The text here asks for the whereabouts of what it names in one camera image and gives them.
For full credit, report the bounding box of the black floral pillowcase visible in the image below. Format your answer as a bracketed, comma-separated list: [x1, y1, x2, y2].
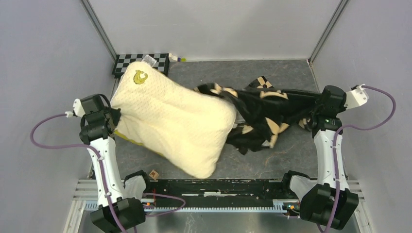
[195, 76, 321, 155]

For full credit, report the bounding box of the cream pillow with yellow edge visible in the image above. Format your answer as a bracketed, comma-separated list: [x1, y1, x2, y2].
[111, 61, 237, 179]

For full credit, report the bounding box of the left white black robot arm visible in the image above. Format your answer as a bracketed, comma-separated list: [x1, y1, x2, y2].
[73, 94, 153, 233]

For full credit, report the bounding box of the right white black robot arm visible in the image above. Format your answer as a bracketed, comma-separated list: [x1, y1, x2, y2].
[280, 85, 359, 233]

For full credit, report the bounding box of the black white checkerboard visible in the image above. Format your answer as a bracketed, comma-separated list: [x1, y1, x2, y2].
[112, 53, 170, 78]

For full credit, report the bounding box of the small wooden cube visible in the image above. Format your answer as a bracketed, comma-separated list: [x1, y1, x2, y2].
[149, 169, 159, 181]

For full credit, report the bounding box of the small white green block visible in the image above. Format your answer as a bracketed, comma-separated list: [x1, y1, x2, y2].
[169, 53, 187, 62]

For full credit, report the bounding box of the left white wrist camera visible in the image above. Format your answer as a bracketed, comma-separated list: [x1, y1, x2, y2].
[65, 99, 86, 118]

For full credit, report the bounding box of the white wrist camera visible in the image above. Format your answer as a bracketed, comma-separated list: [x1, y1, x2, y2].
[65, 99, 86, 118]
[344, 84, 369, 110]

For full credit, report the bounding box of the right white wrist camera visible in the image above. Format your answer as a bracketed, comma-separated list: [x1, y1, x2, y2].
[344, 84, 369, 110]

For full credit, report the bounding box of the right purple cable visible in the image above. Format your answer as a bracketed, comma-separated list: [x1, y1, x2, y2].
[317, 84, 396, 233]

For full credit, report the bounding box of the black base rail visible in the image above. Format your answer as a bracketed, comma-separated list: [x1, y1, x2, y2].
[84, 178, 303, 214]

